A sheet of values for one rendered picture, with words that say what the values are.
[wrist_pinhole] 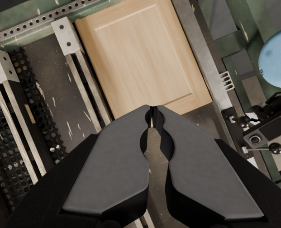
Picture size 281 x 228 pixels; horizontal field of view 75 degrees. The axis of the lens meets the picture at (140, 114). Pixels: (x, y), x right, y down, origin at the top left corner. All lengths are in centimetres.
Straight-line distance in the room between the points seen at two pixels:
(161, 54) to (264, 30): 38
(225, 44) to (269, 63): 59
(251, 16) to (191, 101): 38
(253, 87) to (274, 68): 345
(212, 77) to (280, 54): 47
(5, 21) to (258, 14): 92
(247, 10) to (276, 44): 59
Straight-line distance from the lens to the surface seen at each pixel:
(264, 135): 54
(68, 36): 74
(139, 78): 72
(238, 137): 77
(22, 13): 87
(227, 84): 80
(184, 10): 80
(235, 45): 90
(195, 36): 77
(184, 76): 74
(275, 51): 29
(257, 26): 86
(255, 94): 366
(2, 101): 81
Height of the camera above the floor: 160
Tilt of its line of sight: 30 degrees down
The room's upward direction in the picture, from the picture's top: 157 degrees clockwise
